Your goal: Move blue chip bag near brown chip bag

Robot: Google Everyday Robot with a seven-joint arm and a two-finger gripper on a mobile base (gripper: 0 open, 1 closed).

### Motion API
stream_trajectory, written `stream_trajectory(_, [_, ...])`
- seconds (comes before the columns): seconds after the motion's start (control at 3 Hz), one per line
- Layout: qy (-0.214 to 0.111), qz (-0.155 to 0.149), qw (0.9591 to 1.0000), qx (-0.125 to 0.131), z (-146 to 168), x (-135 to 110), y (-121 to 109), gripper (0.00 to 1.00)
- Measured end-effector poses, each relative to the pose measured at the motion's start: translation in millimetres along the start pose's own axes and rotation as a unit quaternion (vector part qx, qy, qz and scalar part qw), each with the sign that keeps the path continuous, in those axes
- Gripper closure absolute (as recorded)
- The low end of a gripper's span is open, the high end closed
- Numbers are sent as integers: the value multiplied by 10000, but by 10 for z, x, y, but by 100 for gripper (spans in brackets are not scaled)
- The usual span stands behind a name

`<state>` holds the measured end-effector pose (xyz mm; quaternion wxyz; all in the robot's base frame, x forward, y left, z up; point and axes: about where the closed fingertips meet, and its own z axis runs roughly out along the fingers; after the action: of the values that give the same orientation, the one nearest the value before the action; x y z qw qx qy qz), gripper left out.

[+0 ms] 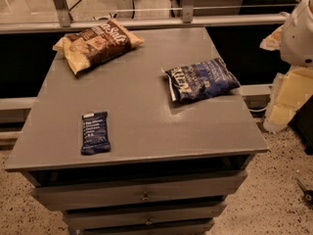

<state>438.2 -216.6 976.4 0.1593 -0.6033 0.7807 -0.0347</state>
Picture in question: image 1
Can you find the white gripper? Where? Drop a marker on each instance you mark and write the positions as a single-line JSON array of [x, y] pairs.
[[298, 39]]

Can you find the blue chip bag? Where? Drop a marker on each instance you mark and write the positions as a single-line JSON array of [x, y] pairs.
[[200, 81]]

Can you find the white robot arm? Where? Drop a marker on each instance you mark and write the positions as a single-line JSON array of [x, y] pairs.
[[297, 36]]

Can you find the brown chip bag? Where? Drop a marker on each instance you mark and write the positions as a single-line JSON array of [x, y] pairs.
[[96, 45]]

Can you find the black caster wheel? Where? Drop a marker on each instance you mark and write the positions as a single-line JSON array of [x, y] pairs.
[[307, 194]]

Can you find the top grey drawer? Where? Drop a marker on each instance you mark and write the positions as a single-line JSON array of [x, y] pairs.
[[141, 191]]

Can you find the grey drawer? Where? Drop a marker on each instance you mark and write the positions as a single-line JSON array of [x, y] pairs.
[[185, 227], [141, 191], [144, 216]]

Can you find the middle grey drawer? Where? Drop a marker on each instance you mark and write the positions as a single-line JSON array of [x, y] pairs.
[[144, 216]]

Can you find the grey drawer cabinet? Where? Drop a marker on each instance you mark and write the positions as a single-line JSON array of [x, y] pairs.
[[150, 135]]

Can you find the blue snack bar wrapper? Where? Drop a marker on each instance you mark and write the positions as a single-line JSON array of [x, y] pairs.
[[95, 134]]

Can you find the bottom grey drawer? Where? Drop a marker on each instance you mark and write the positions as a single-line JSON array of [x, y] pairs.
[[185, 227]]

